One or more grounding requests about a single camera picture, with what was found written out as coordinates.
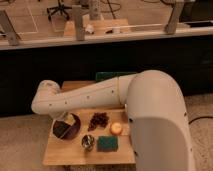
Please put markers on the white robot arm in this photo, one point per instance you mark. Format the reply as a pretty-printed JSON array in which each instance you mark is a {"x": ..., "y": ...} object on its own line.
[{"x": 154, "y": 105}]

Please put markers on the small orange fruit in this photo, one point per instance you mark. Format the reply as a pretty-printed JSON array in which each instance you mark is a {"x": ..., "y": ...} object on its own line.
[{"x": 116, "y": 128}]

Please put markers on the green plastic tray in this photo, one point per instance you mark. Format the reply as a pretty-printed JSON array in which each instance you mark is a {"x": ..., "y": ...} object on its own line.
[{"x": 101, "y": 76}]

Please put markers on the small metal cup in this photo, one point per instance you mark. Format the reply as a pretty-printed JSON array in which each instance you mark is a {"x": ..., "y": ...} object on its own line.
[{"x": 88, "y": 142}]

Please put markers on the green sponge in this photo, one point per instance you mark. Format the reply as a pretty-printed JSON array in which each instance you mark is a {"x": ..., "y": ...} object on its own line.
[{"x": 107, "y": 143}]

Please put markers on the bunch of dark grapes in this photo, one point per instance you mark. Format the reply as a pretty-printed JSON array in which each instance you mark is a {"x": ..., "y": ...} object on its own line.
[{"x": 98, "y": 119}]

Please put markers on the black office chair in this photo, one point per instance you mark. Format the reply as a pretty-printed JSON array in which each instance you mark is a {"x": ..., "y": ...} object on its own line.
[{"x": 61, "y": 8}]

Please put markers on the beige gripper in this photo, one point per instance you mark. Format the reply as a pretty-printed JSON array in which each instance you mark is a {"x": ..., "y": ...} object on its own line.
[{"x": 68, "y": 118}]

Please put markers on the black whiteboard eraser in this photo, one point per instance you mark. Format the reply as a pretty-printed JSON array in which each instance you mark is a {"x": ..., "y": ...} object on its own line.
[{"x": 63, "y": 130}]

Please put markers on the purple bowl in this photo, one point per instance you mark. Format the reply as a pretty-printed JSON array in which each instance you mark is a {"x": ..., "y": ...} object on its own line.
[{"x": 75, "y": 128}]

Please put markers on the wooden table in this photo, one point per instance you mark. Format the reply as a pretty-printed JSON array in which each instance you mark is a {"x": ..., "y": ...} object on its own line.
[{"x": 71, "y": 152}]

